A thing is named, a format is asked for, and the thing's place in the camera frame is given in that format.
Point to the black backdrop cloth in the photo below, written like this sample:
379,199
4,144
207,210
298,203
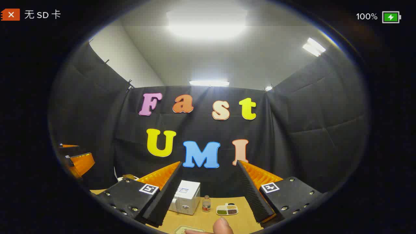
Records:
292,146

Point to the white toaster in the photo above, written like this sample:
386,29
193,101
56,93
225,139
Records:
119,178

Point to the divided dish of beans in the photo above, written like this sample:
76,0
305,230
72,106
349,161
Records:
227,210

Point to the white microwave oven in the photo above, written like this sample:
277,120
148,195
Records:
188,195

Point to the white square plate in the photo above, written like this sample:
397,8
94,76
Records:
181,230

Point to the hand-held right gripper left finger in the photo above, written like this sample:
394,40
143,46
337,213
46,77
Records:
165,198

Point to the small red label bottle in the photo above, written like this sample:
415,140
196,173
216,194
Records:
206,204

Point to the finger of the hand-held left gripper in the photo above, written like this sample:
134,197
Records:
81,164
71,150

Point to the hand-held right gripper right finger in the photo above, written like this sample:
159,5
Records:
252,191

